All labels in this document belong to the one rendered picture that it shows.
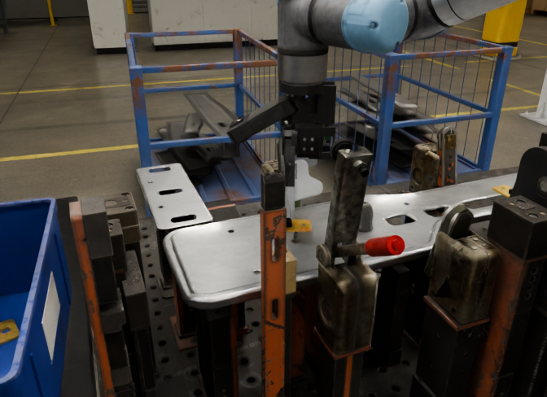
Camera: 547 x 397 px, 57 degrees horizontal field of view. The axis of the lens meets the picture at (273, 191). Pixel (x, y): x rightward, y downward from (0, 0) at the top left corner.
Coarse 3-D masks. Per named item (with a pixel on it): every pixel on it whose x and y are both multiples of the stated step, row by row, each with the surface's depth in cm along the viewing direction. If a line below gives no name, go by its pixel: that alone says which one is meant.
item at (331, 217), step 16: (336, 144) 61; (336, 160) 60; (352, 160) 58; (368, 160) 59; (336, 176) 61; (352, 176) 60; (368, 176) 61; (336, 192) 62; (352, 192) 61; (336, 208) 62; (352, 208) 63; (336, 224) 63; (352, 224) 64; (336, 240) 65; (352, 240) 66; (352, 256) 68
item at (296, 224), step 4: (288, 220) 87; (292, 220) 88; (296, 220) 88; (300, 220) 88; (304, 220) 88; (308, 220) 88; (288, 224) 86; (292, 224) 87; (296, 224) 87; (300, 224) 87; (304, 224) 87; (308, 224) 87; (288, 228) 86; (292, 228) 86; (296, 228) 86; (300, 228) 86; (304, 228) 86; (308, 228) 86
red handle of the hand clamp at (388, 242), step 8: (368, 240) 59; (376, 240) 57; (384, 240) 55; (392, 240) 54; (400, 240) 54; (344, 248) 64; (352, 248) 62; (360, 248) 60; (368, 248) 58; (376, 248) 56; (384, 248) 55; (392, 248) 54; (400, 248) 54; (336, 256) 67; (344, 256) 66; (376, 256) 58
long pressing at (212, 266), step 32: (416, 192) 100; (448, 192) 99; (480, 192) 99; (224, 224) 87; (256, 224) 87; (320, 224) 87; (384, 224) 87; (416, 224) 87; (192, 256) 78; (224, 256) 78; (256, 256) 78; (384, 256) 77; (416, 256) 79; (192, 288) 71; (224, 288) 71; (256, 288) 70
